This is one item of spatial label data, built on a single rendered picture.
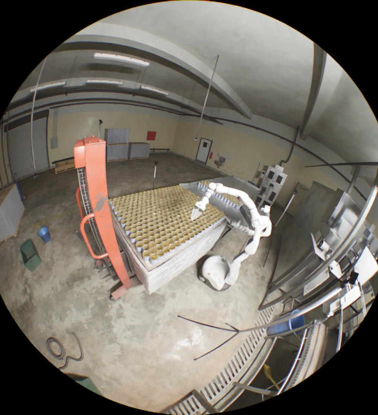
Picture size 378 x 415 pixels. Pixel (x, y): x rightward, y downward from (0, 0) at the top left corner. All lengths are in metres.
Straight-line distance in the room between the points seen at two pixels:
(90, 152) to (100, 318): 2.14
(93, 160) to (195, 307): 2.26
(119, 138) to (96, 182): 7.47
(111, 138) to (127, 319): 7.94
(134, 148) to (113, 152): 1.44
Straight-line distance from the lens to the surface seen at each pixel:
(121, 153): 8.49
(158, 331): 2.15
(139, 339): 2.17
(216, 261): 2.40
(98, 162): 0.80
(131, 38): 3.71
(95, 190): 0.86
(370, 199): 1.88
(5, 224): 4.80
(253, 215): 1.30
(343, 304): 1.92
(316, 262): 2.80
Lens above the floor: 2.15
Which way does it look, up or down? 33 degrees down
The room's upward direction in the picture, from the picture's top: 15 degrees clockwise
